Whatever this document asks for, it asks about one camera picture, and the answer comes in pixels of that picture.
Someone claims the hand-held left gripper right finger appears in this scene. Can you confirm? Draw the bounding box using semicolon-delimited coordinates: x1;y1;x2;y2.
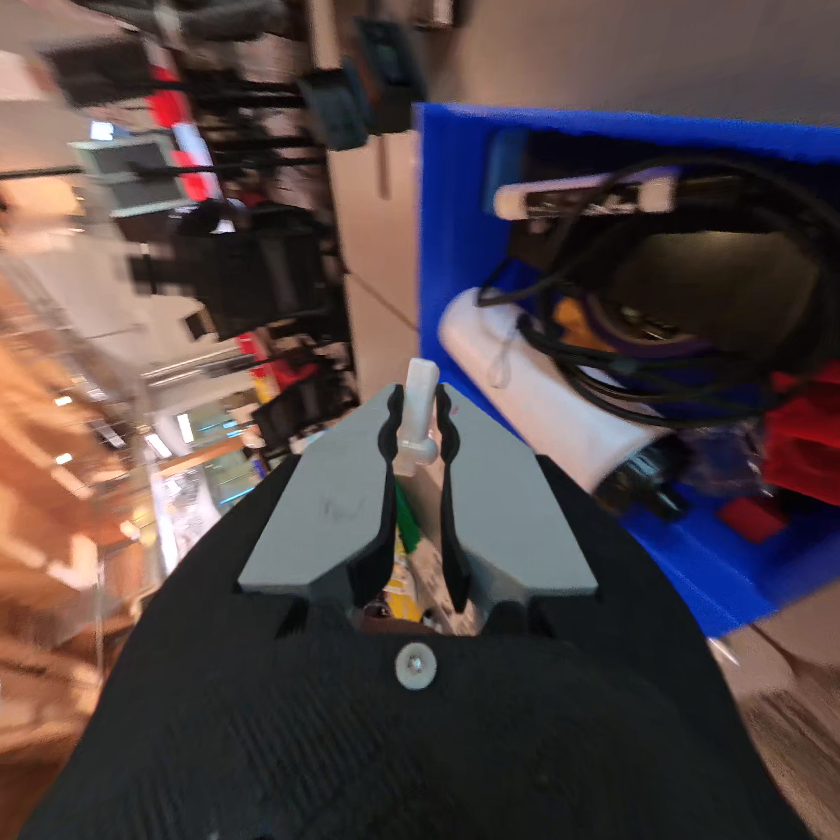
435;384;601;621

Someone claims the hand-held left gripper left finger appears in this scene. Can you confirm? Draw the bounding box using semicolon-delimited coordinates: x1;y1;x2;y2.
236;384;406;610

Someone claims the white plastic part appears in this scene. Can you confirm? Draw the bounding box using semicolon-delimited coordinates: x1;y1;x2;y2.
392;357;442;476

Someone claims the green item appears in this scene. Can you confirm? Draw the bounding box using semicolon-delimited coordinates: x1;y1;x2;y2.
392;478;426;555

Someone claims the white roll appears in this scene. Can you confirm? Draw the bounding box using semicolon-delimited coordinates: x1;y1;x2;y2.
437;287;677;496

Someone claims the black plug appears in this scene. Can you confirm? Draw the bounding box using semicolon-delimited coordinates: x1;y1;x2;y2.
594;436;693;522

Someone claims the purple and yellow item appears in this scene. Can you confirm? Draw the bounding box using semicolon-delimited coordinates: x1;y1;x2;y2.
551;292;703;361

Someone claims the small red item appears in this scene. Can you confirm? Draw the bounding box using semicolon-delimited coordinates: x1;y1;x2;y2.
717;495;790;544

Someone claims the black office chair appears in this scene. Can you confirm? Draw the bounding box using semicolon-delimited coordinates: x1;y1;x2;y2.
128;203;349;342

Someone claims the red cloth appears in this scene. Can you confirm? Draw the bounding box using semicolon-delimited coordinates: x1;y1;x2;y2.
760;367;840;508

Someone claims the black rounded device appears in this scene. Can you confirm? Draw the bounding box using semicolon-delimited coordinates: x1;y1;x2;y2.
591;230;824;342

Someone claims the white bar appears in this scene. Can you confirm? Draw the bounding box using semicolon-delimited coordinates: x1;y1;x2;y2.
492;172;678;221

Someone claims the blue plastic bin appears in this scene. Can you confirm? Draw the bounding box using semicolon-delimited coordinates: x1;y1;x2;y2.
415;101;840;639

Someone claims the grey monitor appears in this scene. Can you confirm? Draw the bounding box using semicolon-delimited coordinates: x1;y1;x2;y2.
69;134;191;217

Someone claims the dark equipment case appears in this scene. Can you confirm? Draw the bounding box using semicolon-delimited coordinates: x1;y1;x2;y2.
357;16;427;132
297;69;368;152

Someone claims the black cable bundle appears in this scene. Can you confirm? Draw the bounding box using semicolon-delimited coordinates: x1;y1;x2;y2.
479;154;840;427

